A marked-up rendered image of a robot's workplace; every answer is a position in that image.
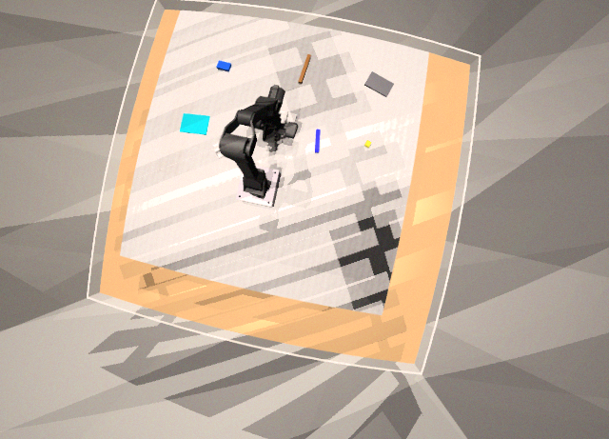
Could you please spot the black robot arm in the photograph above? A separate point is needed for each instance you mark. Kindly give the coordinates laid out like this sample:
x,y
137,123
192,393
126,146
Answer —
x,y
240,148

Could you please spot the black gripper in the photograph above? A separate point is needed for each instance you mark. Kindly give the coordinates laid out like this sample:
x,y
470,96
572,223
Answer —
x,y
290,127

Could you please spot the cyan flat rectangular plate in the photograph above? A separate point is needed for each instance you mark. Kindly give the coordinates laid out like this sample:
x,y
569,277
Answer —
x,y
193,123

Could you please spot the small blue block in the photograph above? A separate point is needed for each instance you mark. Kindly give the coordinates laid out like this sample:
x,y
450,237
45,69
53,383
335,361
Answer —
x,y
222,65

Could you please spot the orange flat bar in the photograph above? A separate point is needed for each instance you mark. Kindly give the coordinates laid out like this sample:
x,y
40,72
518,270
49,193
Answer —
x,y
304,69

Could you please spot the blue rectangular bar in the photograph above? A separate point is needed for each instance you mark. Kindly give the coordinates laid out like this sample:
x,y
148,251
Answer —
x,y
317,144

